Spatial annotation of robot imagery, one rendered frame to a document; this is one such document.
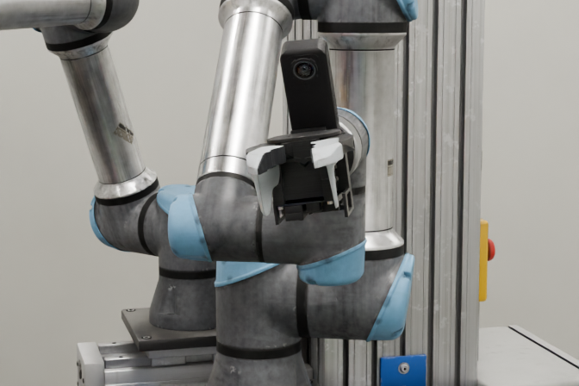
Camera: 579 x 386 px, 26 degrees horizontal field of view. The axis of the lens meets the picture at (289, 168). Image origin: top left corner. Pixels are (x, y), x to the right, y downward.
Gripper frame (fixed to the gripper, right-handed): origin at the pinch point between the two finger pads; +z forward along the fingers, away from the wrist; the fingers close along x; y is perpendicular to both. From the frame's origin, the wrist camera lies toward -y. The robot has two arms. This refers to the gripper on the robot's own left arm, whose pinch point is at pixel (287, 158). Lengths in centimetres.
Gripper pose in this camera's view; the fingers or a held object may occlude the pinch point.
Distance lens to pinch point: 109.6
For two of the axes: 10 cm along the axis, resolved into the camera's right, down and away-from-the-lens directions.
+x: -9.8, 1.1, 1.7
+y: 1.4, 9.8, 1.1
